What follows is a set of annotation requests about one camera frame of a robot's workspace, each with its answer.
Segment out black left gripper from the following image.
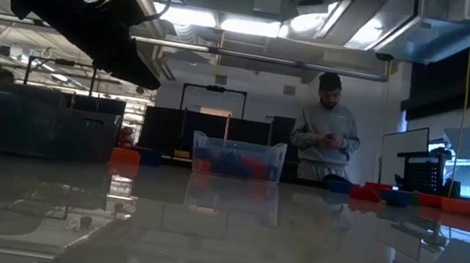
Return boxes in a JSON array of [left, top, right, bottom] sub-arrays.
[[2, 0, 172, 92]]

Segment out dark grey translucent bin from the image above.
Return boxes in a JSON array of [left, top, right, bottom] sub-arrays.
[[0, 80, 127, 168]]

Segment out small orange toy block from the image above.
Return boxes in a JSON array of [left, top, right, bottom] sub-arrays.
[[193, 157, 213, 174]]

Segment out small blue toy block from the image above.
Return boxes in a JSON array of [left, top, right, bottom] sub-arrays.
[[267, 165, 281, 183], [211, 149, 245, 178]]

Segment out small red toy block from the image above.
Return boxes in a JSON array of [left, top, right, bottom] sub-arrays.
[[242, 154, 262, 170], [251, 163, 270, 181]]

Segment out long orange toy block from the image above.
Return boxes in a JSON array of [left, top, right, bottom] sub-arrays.
[[439, 196, 470, 216], [106, 146, 143, 167]]

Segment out ceiling light panel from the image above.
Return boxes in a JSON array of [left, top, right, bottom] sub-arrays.
[[219, 14, 284, 39], [152, 0, 219, 29]]

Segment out black partition panels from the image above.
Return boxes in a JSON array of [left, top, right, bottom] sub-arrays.
[[136, 104, 274, 168]]

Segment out long blue toy block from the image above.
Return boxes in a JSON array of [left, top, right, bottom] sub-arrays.
[[378, 188, 415, 209], [328, 178, 354, 195], [136, 146, 165, 168]]

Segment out horizontal ceiling pipe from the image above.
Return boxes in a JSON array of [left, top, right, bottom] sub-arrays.
[[0, 11, 392, 83]]

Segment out person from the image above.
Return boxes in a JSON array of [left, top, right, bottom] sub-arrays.
[[0, 69, 19, 87], [284, 69, 370, 187]]

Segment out clear plastic bin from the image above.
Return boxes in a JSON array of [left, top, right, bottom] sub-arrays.
[[188, 129, 291, 187]]

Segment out grey ceiling box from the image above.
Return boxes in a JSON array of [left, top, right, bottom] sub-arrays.
[[251, 0, 284, 16]]

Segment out long red toy block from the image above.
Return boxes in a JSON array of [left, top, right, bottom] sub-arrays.
[[348, 185, 384, 203], [413, 192, 443, 210], [365, 181, 395, 193]]

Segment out whiteboard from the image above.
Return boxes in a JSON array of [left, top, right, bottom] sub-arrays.
[[376, 121, 433, 190]]

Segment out black perforated cart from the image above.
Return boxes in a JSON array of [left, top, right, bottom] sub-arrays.
[[392, 143, 467, 200]]

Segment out black frame stand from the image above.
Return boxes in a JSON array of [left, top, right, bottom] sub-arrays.
[[22, 54, 99, 98], [178, 81, 249, 120]]

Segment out silver rectangular duct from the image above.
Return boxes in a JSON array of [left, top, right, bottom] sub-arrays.
[[280, 0, 470, 71]]

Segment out yellow hanging cable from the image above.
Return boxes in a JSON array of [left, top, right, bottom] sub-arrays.
[[448, 21, 470, 199]]

